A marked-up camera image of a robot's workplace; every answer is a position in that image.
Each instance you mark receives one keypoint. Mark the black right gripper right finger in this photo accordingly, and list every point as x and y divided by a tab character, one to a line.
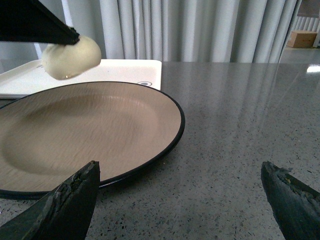
295	205

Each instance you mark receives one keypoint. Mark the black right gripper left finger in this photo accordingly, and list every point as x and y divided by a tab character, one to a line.
64	213

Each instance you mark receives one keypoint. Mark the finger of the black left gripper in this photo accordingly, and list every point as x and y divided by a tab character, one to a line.
31	21

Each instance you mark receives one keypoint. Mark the white steamed bun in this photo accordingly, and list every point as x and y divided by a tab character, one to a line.
68	61

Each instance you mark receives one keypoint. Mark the beige plate with black rim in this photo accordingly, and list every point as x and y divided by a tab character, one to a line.
47	136

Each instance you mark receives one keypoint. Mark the white rectangular tray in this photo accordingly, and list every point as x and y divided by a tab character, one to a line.
31	77

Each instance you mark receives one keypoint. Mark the brown cardboard box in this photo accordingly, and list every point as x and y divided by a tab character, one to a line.
301	39

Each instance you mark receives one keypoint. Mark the grey pleated curtain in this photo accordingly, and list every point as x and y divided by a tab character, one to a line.
222	31

